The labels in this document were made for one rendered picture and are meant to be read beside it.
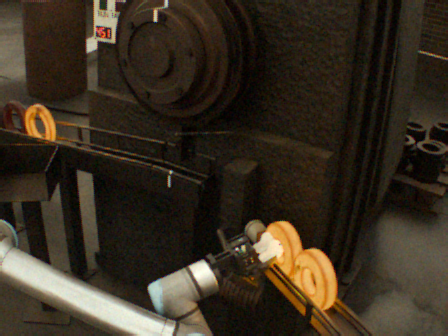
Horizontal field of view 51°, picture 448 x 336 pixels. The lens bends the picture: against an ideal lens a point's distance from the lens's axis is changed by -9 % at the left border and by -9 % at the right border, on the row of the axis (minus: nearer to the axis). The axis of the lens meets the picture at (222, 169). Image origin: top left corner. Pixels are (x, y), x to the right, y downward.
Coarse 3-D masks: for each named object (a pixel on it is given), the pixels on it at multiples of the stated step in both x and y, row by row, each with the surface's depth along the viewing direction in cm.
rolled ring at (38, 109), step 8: (40, 104) 199; (32, 112) 198; (40, 112) 195; (48, 112) 196; (32, 120) 204; (48, 120) 195; (32, 128) 205; (48, 128) 196; (40, 136) 206; (48, 136) 198
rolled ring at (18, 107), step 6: (12, 102) 206; (18, 102) 206; (6, 108) 209; (12, 108) 206; (18, 108) 204; (24, 108) 205; (6, 114) 211; (18, 114) 205; (24, 114) 204; (6, 120) 213; (24, 120) 204; (6, 126) 214; (12, 126) 215; (24, 126) 205; (18, 132) 214; (24, 132) 207
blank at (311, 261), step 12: (300, 252) 120; (312, 252) 116; (300, 264) 121; (312, 264) 115; (324, 264) 113; (300, 276) 122; (324, 276) 112; (312, 288) 121; (324, 288) 112; (336, 288) 112; (324, 300) 112
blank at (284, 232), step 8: (272, 224) 132; (280, 224) 129; (288, 224) 129; (272, 232) 133; (280, 232) 129; (288, 232) 127; (296, 232) 127; (280, 240) 129; (288, 240) 125; (296, 240) 126; (288, 248) 126; (296, 248) 125; (280, 256) 134; (288, 256) 126; (280, 264) 131; (288, 264) 127; (288, 272) 127
